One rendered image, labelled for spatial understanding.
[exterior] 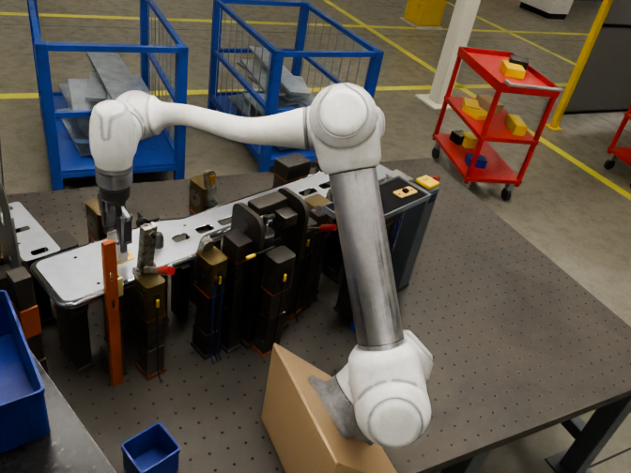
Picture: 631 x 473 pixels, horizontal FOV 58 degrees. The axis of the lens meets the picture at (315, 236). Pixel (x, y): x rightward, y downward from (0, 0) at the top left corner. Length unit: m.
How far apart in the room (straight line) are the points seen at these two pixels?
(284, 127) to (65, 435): 0.79
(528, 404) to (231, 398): 0.93
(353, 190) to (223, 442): 0.80
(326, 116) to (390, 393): 0.55
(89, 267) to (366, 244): 0.82
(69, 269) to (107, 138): 0.41
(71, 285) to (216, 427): 0.54
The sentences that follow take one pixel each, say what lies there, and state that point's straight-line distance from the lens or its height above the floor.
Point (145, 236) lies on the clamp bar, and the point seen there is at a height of 1.19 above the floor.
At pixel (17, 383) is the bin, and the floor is 1.03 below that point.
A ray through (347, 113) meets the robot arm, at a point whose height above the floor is 1.63.
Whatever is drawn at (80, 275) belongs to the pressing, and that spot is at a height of 1.00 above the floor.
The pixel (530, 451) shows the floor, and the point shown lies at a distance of 2.84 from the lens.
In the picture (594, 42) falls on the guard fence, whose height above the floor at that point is 0.88.
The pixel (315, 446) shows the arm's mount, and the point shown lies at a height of 0.95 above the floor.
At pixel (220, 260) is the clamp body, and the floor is 1.07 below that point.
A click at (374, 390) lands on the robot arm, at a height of 1.17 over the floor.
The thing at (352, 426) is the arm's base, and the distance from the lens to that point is 1.43.
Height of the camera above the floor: 2.04
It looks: 35 degrees down
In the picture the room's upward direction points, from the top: 11 degrees clockwise
